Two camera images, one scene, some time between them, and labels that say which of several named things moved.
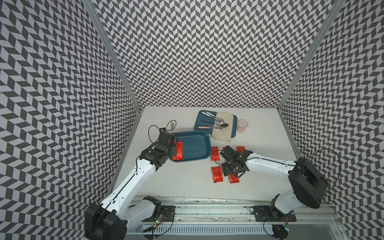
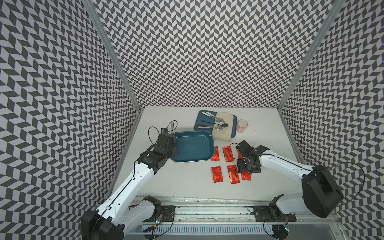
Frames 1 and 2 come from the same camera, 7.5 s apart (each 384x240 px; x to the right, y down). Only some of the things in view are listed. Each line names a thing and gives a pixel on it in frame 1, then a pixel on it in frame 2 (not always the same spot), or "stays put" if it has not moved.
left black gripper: [173, 150] stays put
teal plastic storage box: [197, 146] stays put
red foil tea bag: [179, 150] -> [246, 176]
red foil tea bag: [233, 178] stays put
